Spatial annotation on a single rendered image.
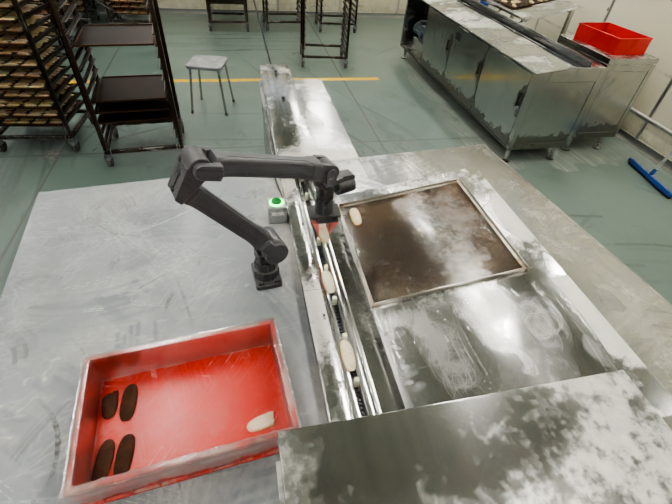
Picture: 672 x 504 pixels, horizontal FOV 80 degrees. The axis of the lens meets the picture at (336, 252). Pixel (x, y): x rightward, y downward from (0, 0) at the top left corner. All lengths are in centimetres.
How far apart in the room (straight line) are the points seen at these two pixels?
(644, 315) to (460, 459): 121
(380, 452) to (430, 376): 57
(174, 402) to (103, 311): 40
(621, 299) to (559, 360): 56
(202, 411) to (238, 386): 10
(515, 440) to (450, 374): 52
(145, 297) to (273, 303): 40
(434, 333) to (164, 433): 73
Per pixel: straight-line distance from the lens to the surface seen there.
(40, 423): 126
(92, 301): 145
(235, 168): 106
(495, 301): 126
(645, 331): 164
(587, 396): 70
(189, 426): 112
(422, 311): 121
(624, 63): 447
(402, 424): 57
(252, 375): 115
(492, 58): 429
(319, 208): 127
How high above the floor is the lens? 181
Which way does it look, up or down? 43 degrees down
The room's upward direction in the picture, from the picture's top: 5 degrees clockwise
